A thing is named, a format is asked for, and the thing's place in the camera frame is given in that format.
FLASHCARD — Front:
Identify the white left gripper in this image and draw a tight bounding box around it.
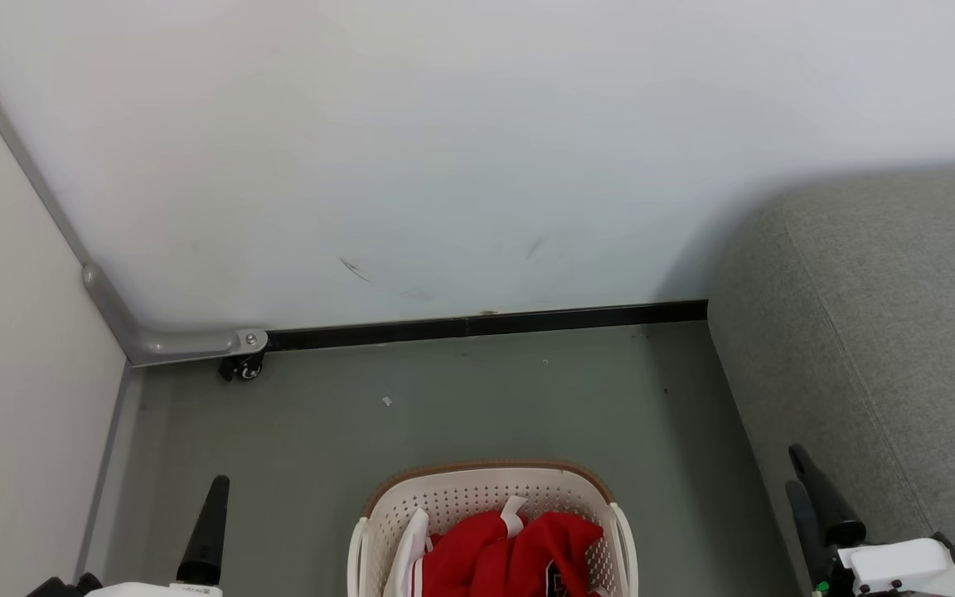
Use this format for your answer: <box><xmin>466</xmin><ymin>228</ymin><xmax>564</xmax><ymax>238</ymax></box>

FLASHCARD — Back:
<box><xmin>84</xmin><ymin>474</ymin><xmax>231</xmax><ymax>597</ymax></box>

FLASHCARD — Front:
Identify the white laundry basket brown rim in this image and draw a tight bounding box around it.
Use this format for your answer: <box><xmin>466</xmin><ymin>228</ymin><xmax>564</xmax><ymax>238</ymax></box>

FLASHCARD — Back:
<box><xmin>347</xmin><ymin>460</ymin><xmax>640</xmax><ymax>597</ymax></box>

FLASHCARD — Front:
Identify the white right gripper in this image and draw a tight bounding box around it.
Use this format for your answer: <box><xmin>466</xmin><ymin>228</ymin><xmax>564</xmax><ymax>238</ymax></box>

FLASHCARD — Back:
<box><xmin>785</xmin><ymin>444</ymin><xmax>955</xmax><ymax>597</ymax></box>

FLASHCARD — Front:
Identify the black caster wheel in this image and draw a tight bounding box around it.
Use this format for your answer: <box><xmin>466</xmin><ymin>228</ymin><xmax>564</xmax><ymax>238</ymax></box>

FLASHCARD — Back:
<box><xmin>219</xmin><ymin>352</ymin><xmax>267</xmax><ymax>383</ymax></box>

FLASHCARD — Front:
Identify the grey fabric sofa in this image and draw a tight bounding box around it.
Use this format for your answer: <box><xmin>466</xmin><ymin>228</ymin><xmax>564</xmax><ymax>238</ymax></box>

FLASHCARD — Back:
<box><xmin>705</xmin><ymin>166</ymin><xmax>955</xmax><ymax>597</ymax></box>

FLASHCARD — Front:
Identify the black baseboard strip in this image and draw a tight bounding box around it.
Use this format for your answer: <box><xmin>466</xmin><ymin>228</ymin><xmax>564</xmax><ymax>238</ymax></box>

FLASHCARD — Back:
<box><xmin>266</xmin><ymin>300</ymin><xmax>709</xmax><ymax>352</ymax></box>

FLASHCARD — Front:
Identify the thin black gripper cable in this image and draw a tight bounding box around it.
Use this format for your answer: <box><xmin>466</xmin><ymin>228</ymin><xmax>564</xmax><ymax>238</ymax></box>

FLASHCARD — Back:
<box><xmin>932</xmin><ymin>533</ymin><xmax>955</xmax><ymax>597</ymax></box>

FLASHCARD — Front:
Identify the grey metal partition frame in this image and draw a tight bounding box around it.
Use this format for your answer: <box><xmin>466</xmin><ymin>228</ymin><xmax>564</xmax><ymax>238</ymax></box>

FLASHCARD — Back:
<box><xmin>0</xmin><ymin>25</ymin><xmax>269</xmax><ymax>367</ymax></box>

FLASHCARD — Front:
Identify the red jersey white trim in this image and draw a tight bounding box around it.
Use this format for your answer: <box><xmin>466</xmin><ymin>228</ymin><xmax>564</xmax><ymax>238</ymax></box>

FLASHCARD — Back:
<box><xmin>395</xmin><ymin>496</ymin><xmax>532</xmax><ymax>597</ymax></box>

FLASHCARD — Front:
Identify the red shorts elastic waist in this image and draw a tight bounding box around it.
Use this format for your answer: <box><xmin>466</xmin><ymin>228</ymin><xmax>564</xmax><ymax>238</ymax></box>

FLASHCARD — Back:
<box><xmin>511</xmin><ymin>512</ymin><xmax>607</xmax><ymax>597</ymax></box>

